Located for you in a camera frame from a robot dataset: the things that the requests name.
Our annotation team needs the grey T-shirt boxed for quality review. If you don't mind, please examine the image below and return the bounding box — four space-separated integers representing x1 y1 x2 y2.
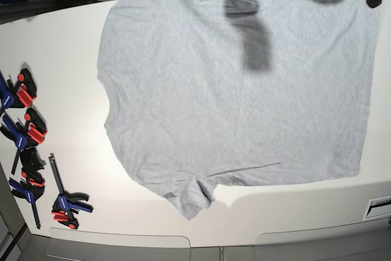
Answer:
97 0 379 219

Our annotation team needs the white label plate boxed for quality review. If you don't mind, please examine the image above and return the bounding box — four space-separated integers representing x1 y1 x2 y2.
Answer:
363 196 390 221

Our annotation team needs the blue red bar clamp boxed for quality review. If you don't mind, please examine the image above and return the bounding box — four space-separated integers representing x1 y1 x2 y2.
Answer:
1 68 37 115
48 153 93 230
1 107 47 175
8 147 46 230

